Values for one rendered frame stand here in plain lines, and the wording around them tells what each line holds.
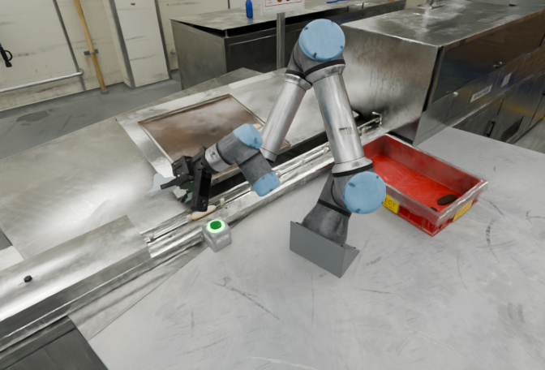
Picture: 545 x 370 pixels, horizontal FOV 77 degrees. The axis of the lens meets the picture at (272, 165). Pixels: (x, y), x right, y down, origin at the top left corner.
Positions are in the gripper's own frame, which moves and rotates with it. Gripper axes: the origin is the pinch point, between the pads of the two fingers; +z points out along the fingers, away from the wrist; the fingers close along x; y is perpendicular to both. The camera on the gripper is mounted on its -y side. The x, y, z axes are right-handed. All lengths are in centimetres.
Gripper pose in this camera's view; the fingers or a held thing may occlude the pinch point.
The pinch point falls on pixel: (164, 201)
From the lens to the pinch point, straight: 107.4
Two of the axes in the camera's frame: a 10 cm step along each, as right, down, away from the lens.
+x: -4.6, -2.2, -8.6
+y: -3.6, -8.4, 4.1
